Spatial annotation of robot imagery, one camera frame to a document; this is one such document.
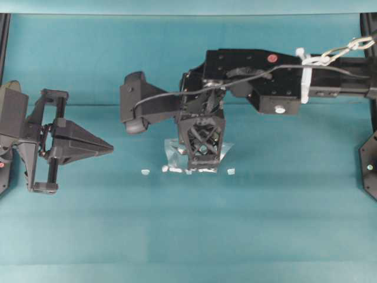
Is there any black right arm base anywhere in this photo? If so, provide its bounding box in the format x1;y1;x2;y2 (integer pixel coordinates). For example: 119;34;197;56
359;131;377;200

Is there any white tape piece left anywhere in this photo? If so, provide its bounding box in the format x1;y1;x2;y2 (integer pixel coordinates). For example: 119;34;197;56
141;169;150;175

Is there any black right frame post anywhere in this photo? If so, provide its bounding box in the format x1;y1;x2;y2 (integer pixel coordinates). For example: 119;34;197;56
359;13;377;136

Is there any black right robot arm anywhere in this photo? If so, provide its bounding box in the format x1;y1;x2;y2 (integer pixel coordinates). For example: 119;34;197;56
176;49;376;170

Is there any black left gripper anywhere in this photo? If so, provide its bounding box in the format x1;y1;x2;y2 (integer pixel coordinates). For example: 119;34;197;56
16;89;114;194

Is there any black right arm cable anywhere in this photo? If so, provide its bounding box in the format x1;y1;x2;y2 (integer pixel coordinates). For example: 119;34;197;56
134;64;371;119

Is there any black left frame post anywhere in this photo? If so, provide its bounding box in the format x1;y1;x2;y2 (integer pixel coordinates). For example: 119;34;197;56
0;13;11;84

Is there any white cable clip right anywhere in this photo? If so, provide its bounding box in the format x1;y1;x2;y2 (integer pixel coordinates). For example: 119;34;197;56
296;48;330;104

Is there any black frame post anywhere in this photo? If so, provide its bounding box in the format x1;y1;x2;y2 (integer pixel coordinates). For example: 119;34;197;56
0;13;11;84
359;13;377;136

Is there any silver zip bag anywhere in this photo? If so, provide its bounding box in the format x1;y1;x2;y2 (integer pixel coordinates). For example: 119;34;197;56
163;139;217;175

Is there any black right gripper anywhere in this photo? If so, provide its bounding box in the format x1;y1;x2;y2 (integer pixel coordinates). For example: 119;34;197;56
176;66;227;170

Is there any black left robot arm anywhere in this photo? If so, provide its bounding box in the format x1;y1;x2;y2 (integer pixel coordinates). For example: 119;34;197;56
1;80;114;195

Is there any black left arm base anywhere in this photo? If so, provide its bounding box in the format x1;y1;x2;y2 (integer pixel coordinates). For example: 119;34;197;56
0;149;13;194

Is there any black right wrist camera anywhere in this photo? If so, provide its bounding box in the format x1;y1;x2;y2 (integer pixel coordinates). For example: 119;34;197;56
120;71;180;134

